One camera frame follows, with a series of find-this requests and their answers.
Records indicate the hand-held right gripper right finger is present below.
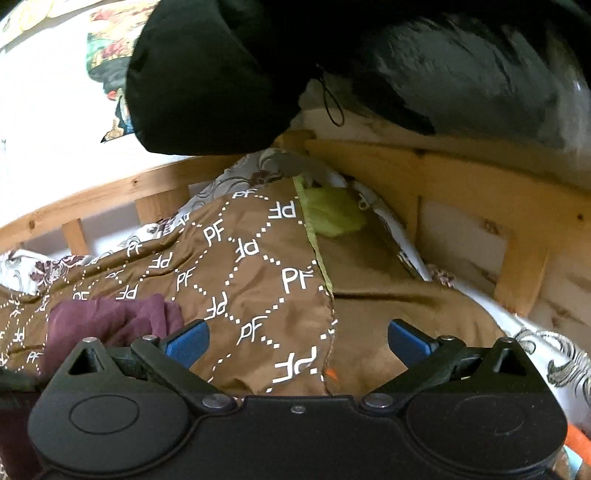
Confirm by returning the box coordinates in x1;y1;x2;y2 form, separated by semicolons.
360;318;529;411

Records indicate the grey floral bed sheet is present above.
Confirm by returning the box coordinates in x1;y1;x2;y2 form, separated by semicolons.
0;148;591;403

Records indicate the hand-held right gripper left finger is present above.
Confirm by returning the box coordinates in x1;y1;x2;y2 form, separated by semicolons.
67;319;234;411

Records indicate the yellow patterned cloth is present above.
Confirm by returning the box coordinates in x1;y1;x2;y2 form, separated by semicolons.
0;0;77;43

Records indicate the lime green cloth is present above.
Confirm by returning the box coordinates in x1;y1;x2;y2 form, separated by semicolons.
295;178;369;239

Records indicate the colourful printed wall cloth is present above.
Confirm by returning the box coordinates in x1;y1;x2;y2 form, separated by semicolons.
85;4;155;145

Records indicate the orange object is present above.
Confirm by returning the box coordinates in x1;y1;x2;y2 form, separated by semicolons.
566;424;591;464

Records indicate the brown printed blanket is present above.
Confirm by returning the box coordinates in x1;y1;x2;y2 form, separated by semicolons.
0;187;509;398

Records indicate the dark shiny jacket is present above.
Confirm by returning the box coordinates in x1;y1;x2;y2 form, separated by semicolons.
295;0;589;154

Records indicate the maroon cloth garment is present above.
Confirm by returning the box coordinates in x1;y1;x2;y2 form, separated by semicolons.
0;294;186;480

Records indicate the wooden bed frame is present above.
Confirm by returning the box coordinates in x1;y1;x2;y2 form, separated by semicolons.
0;131;591;326

